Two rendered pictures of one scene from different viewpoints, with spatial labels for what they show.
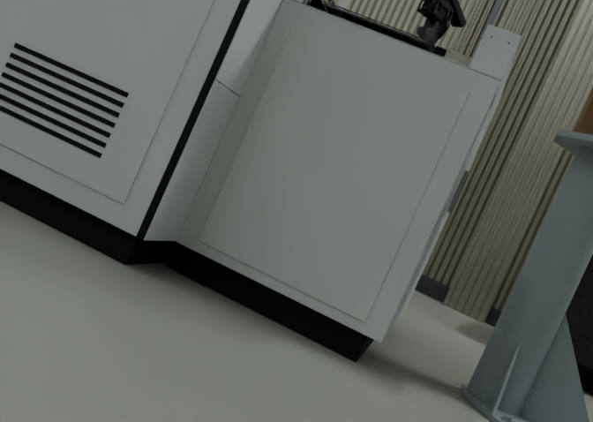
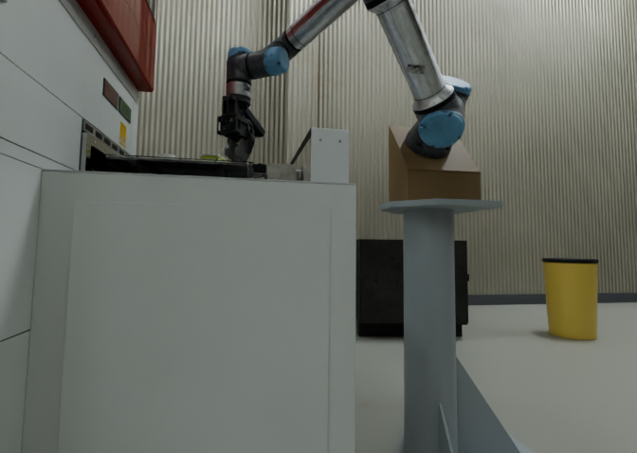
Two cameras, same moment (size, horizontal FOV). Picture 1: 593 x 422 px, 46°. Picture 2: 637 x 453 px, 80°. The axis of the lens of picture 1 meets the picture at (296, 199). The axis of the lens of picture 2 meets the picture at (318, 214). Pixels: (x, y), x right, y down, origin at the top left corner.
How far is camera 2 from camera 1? 1.09 m
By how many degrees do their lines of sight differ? 25
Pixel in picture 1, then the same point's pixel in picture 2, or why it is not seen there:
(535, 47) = (271, 131)
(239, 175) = (78, 438)
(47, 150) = not seen: outside the picture
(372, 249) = (300, 436)
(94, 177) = not seen: outside the picture
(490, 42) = (321, 146)
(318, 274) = not seen: outside the picture
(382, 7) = (161, 134)
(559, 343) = (460, 381)
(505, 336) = (425, 405)
